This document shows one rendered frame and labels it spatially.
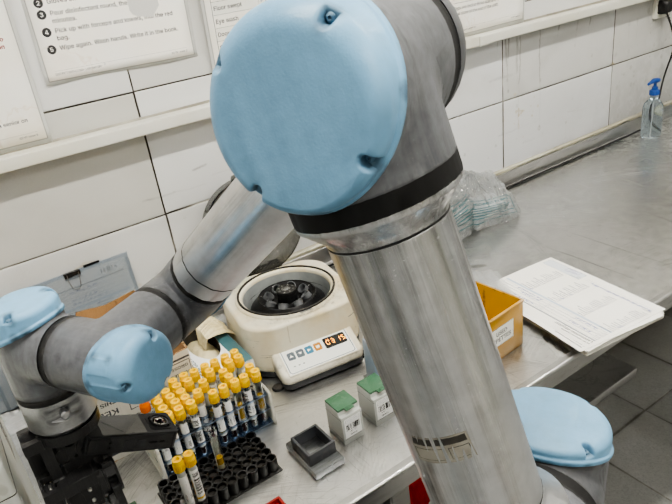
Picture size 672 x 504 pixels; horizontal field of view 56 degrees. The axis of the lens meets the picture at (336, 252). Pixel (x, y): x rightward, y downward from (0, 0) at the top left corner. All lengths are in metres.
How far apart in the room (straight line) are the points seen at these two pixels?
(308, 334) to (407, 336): 0.81
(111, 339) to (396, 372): 0.31
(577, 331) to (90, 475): 0.89
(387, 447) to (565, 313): 0.49
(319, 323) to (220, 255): 0.59
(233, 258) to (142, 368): 0.13
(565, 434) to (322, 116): 0.40
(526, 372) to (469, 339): 0.78
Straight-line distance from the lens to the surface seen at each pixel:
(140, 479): 1.12
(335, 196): 0.34
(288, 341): 1.19
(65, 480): 0.81
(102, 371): 0.63
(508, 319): 1.20
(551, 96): 2.11
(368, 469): 1.03
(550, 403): 0.66
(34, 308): 0.69
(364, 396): 1.08
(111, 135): 1.29
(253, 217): 0.59
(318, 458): 1.02
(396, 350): 0.41
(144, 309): 0.67
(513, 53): 1.95
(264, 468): 1.03
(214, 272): 0.65
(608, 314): 1.35
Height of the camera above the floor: 1.60
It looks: 26 degrees down
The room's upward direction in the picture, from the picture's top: 8 degrees counter-clockwise
